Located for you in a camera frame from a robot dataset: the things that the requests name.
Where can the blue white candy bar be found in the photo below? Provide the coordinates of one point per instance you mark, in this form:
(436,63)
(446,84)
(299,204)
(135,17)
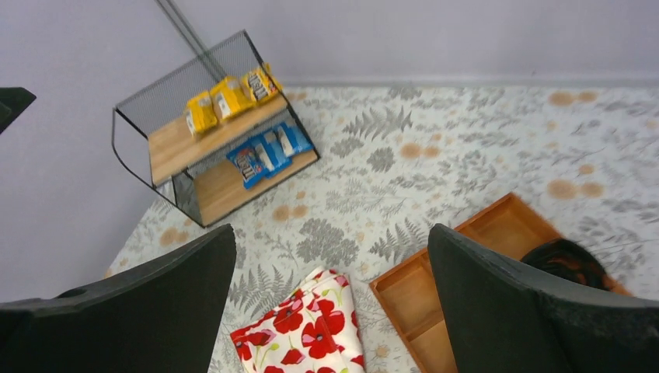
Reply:
(270,152)
(292,140)

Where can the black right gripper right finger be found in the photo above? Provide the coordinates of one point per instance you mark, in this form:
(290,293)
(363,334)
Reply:
(503,315)

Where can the black wire wooden shelf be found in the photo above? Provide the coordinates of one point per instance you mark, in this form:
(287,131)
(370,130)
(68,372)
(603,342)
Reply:
(206,186)

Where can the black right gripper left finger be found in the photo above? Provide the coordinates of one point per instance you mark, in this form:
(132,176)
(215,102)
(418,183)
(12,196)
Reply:
(161,316)

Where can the yellow candy bar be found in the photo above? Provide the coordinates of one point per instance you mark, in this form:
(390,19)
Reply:
(199,114)
(229,99)

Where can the yellow m&m candy bag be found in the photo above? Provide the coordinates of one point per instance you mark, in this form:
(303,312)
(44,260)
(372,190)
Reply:
(261,85)

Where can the red poppy folded cloth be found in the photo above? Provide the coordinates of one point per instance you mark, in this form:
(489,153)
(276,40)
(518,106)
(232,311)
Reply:
(315,329)

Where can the floral patterned table mat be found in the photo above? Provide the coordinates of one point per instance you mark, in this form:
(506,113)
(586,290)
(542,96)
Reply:
(394,162)

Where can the brown wooden divided tray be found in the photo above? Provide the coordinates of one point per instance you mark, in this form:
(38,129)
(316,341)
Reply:
(407,292)

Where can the blue m&m candy bag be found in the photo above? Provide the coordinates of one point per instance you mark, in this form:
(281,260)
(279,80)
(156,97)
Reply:
(248,164)

